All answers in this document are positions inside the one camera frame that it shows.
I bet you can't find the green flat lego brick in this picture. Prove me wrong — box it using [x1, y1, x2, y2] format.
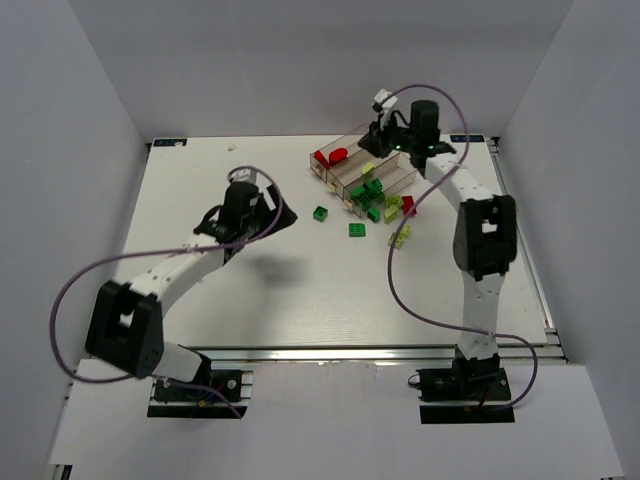
[348, 223, 366, 238]

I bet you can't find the dark green brick on table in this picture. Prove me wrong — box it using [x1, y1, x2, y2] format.
[366, 207, 381, 223]

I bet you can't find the lime lego brick lower right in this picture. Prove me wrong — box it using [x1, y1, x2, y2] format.
[399, 224, 412, 239]

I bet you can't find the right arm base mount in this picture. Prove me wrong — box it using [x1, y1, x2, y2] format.
[407, 368, 515, 425]

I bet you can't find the red flower toy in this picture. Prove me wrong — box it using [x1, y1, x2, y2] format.
[328, 147, 349, 166]

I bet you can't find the red lego brick upper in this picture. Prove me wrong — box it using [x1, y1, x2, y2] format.
[401, 195, 417, 217]

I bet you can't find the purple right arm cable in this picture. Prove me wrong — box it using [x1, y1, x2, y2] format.
[379, 83, 539, 409]

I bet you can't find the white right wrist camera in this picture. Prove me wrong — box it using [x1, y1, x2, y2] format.
[372, 89, 398, 129]

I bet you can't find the green stepped lego brick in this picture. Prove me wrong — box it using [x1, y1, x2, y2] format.
[364, 179, 384, 195]

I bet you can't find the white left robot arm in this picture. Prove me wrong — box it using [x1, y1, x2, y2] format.
[85, 181, 297, 385]

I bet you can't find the lime lego brick upper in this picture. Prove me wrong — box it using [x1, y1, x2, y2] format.
[384, 196, 404, 209]

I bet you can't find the green square lego brick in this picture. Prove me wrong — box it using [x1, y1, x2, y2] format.
[312, 205, 328, 222]

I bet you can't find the red lego brick stack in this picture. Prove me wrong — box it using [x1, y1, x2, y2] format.
[313, 150, 331, 169]

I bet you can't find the green lego brick middle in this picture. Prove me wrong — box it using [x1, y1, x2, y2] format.
[350, 185, 371, 211]

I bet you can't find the clear three-compartment organizer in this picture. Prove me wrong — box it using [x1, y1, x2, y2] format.
[310, 124, 417, 217]

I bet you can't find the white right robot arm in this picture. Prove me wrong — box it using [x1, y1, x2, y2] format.
[358, 90, 517, 400]

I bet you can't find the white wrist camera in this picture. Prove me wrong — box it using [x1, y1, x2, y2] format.
[372, 89, 398, 129]
[227, 166, 258, 184]

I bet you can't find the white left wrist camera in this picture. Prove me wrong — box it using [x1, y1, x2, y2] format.
[227, 166, 258, 184]

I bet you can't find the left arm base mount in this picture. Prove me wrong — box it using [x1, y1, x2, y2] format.
[147, 369, 254, 420]

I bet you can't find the lime lego brick lower left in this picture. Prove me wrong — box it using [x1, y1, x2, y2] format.
[388, 234, 406, 249]

